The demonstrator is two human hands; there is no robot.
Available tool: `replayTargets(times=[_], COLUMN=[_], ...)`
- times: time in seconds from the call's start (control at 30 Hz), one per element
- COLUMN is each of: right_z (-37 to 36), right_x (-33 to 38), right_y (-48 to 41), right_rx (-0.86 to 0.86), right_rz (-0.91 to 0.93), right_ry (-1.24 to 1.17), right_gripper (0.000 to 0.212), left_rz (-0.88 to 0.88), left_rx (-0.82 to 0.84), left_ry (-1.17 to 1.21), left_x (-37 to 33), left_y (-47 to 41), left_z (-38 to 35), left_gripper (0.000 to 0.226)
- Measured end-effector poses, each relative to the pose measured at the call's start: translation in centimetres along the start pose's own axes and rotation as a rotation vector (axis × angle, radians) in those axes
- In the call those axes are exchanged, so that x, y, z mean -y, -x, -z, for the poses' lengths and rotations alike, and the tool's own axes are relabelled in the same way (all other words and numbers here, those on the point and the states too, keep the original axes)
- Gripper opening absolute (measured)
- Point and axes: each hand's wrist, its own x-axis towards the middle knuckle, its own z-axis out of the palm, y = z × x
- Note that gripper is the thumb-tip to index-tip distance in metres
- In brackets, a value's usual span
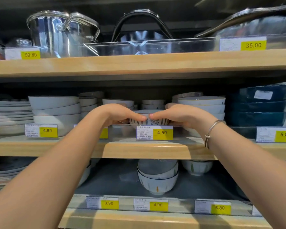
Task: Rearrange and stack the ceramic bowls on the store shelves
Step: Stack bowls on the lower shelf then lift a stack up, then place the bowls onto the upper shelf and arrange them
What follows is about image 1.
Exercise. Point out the person's right hand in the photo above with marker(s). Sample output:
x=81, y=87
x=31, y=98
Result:
x=188, y=115

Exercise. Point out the steel wok with lid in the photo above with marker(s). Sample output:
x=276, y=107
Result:
x=252, y=23

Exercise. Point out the dark blue bowl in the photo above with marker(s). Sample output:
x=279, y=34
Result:
x=278, y=92
x=255, y=119
x=259, y=106

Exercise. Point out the stainless steel pot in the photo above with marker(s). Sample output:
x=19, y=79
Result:
x=52, y=33

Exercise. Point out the small striped ceramic bowl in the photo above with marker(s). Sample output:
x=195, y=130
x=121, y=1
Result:
x=147, y=121

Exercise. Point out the white bowl with brown rim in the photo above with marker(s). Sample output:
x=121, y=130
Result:
x=221, y=116
x=187, y=94
x=209, y=109
x=201, y=100

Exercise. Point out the person's right thumb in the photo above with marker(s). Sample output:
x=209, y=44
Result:
x=160, y=115

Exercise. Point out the person's left forearm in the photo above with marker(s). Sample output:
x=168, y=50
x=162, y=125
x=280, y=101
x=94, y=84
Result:
x=50, y=174

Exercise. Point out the person's right forearm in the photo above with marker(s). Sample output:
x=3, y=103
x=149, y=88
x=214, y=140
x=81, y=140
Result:
x=250, y=174

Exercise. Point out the small white bowl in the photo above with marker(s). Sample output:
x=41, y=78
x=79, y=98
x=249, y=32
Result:
x=153, y=102
x=118, y=102
x=152, y=106

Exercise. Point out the stack of grey plates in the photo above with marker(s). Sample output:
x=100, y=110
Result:
x=7, y=170

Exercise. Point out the person's left hand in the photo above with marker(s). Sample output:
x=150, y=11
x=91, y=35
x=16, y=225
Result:
x=114, y=114

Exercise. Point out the clear plastic shelf rail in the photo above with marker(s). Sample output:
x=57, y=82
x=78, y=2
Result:
x=240, y=133
x=181, y=205
x=181, y=45

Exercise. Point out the person's left thumb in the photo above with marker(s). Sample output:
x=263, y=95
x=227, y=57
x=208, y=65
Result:
x=138, y=115

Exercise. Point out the large white bowl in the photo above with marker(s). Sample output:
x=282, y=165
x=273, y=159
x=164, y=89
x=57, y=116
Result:
x=59, y=110
x=54, y=119
x=52, y=102

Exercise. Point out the wooden shelf board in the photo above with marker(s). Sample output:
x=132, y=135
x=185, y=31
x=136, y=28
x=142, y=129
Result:
x=143, y=61
x=143, y=220
x=143, y=150

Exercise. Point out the stack of white plates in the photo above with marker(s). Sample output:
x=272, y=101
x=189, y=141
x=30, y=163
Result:
x=9, y=112

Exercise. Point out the white sticker label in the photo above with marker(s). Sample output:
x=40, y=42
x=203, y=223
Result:
x=263, y=94

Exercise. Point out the medium white bowl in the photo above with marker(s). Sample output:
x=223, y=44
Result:
x=91, y=94
x=88, y=108
x=87, y=101

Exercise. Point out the white patterned rice bowl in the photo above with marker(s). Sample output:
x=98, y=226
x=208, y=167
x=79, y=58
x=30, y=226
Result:
x=196, y=167
x=157, y=184
x=85, y=175
x=157, y=166

